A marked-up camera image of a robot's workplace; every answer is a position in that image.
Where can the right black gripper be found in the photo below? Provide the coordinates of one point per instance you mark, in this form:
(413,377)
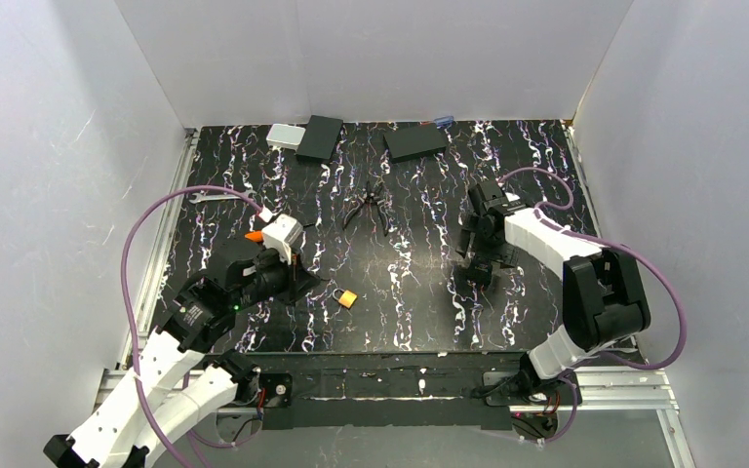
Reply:
(480,259)

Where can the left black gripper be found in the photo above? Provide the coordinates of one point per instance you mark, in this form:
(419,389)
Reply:
(297,272)

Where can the brass padlock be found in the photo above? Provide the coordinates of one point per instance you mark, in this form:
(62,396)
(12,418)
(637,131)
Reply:
(344,298)

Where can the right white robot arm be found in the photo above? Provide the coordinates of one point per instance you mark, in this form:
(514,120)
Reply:
(603,295)

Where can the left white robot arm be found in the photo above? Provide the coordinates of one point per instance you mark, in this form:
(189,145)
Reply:
(140,418)

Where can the silver open-end wrench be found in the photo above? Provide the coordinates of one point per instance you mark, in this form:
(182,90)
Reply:
(198,198)

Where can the black box right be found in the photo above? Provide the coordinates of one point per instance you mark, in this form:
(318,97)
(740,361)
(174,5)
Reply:
(414,142)

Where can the black box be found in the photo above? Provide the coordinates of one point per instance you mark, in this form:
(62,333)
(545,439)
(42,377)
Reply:
(319,140)
(414,142)

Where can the blue transparent small item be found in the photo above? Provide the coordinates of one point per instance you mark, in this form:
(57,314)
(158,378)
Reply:
(440,122)

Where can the black box left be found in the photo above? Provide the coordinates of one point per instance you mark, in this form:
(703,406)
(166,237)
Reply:
(319,140)

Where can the white rectangular box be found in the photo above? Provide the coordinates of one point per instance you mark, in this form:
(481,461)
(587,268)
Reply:
(285,136)

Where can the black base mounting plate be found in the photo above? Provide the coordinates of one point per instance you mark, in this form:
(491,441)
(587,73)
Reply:
(401,389)

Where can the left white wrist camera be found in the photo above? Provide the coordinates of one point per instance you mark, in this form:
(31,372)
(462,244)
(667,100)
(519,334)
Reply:
(279,235)

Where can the black handled pliers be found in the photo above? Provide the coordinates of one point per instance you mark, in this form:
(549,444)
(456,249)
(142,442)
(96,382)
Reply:
(371,197)

